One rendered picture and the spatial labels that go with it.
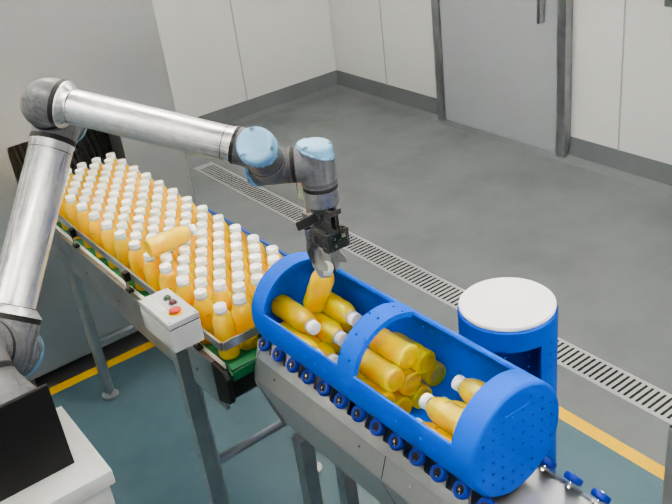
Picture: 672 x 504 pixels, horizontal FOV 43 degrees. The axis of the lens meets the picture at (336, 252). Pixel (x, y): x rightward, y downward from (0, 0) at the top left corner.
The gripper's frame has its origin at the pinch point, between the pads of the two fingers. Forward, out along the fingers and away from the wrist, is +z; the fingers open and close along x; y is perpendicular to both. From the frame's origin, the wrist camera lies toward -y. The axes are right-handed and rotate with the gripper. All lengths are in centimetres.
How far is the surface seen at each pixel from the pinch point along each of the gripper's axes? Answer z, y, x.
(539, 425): 17, 67, 7
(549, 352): 34, 36, 48
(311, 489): 84, -14, -8
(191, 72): 71, -443, 188
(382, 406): 16.4, 37.9, -14.4
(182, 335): 22, -34, -31
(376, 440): 34.0, 29.6, -11.2
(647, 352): 125, -14, 175
